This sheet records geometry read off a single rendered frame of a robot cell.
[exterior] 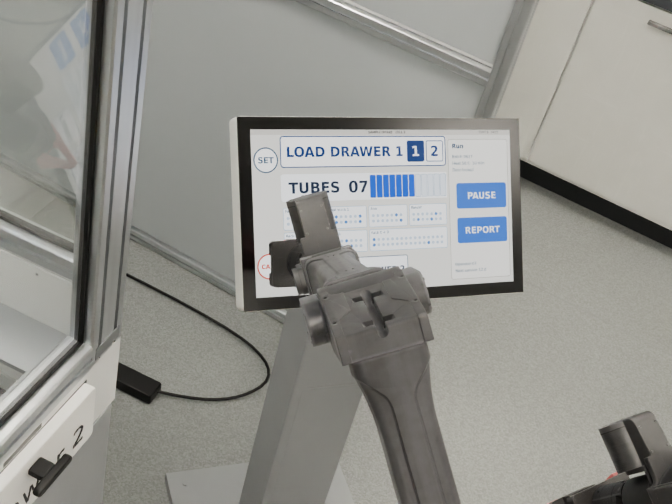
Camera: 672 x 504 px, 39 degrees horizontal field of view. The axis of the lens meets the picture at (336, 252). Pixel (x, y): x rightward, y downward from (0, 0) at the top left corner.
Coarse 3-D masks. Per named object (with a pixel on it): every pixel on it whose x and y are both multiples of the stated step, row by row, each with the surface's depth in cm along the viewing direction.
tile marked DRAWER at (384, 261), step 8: (360, 256) 158; (368, 256) 159; (376, 256) 159; (384, 256) 160; (392, 256) 160; (400, 256) 161; (368, 264) 159; (376, 264) 159; (384, 264) 160; (392, 264) 160; (400, 264) 161; (408, 264) 161
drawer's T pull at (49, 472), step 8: (64, 456) 129; (40, 464) 128; (48, 464) 128; (56, 464) 128; (64, 464) 129; (32, 472) 127; (40, 472) 127; (48, 472) 127; (56, 472) 127; (40, 480) 127; (48, 480) 126; (40, 488) 125; (40, 496) 125
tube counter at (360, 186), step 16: (352, 176) 157; (368, 176) 158; (384, 176) 159; (400, 176) 160; (416, 176) 162; (432, 176) 163; (352, 192) 157; (368, 192) 158; (384, 192) 159; (400, 192) 160; (416, 192) 162; (432, 192) 163
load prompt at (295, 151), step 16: (288, 144) 153; (304, 144) 154; (320, 144) 155; (336, 144) 156; (352, 144) 157; (368, 144) 158; (384, 144) 159; (400, 144) 160; (416, 144) 161; (432, 144) 162; (288, 160) 153; (304, 160) 154; (320, 160) 155; (336, 160) 156; (352, 160) 157; (368, 160) 158; (384, 160) 159; (400, 160) 160; (416, 160) 161; (432, 160) 163
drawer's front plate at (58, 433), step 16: (80, 400) 135; (64, 416) 132; (80, 416) 137; (48, 432) 130; (64, 432) 134; (32, 448) 127; (48, 448) 131; (16, 464) 125; (32, 464) 128; (0, 480) 123; (16, 480) 125; (32, 480) 130; (0, 496) 122; (16, 496) 127; (32, 496) 132
